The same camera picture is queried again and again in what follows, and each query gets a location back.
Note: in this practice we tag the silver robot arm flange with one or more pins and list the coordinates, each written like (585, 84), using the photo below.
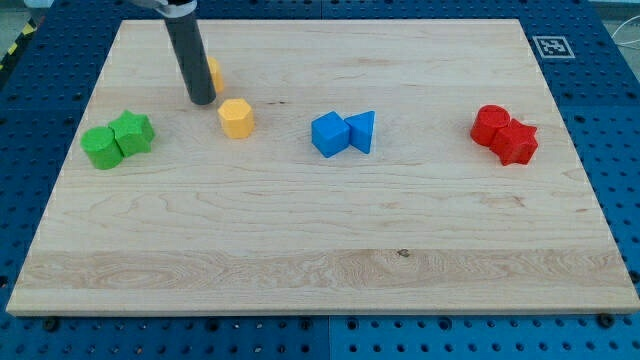
(168, 8)

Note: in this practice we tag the yellow hexagon block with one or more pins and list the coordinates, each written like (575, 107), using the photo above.
(236, 118)

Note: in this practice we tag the wooden board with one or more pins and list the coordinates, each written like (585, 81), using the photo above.
(429, 222)

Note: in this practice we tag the blue cube block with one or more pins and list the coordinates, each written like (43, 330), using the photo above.
(330, 134)

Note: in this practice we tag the blue triangle block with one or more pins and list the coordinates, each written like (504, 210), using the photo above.
(361, 130)

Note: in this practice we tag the yellow block behind rod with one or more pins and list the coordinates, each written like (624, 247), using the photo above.
(216, 74)

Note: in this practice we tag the red cylinder block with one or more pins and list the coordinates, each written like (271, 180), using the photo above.
(489, 120)

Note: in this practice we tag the green star block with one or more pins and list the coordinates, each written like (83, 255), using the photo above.
(133, 133)

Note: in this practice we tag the red star block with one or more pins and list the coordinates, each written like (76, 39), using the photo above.
(515, 144)

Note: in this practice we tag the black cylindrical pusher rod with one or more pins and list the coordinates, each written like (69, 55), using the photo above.
(186, 40)

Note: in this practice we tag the green cylinder block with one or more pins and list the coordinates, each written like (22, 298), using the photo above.
(101, 148)

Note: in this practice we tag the white fiducial marker tag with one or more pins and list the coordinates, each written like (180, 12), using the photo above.
(553, 47)

